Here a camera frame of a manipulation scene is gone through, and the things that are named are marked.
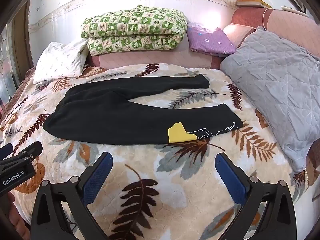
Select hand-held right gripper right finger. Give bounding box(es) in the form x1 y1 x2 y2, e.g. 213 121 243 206
215 152 298 240

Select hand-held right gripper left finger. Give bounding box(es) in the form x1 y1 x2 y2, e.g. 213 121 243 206
30 152 114 240

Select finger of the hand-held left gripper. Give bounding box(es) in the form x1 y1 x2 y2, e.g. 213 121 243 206
11 141 43 161
0 143 13 160

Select black pants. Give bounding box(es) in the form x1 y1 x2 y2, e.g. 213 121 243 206
43 74 244 146

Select person's left hand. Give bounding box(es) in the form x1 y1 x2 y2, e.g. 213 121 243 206
7 192 32 240

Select leaf print blanket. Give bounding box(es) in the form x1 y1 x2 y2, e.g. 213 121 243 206
0 63 313 240

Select white floral pillow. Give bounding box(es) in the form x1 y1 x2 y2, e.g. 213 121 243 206
33 39 90 84

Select wooden glass door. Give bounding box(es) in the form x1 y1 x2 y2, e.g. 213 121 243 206
0 5 33 113

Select grey quilted pillow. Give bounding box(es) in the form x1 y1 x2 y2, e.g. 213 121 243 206
220 26 320 173

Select pink bed sheet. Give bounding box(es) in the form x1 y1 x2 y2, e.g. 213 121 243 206
85 40 225 70

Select purple floral pillow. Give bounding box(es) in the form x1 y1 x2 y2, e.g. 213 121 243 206
186 22 237 57

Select green checked quilt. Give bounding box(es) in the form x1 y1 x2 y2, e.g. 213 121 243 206
80 5 188 57

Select pink quilted headboard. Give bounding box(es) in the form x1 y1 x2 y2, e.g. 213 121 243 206
222 7 320 60

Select yellow and white book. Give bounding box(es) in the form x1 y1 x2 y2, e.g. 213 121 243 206
235 0 273 9

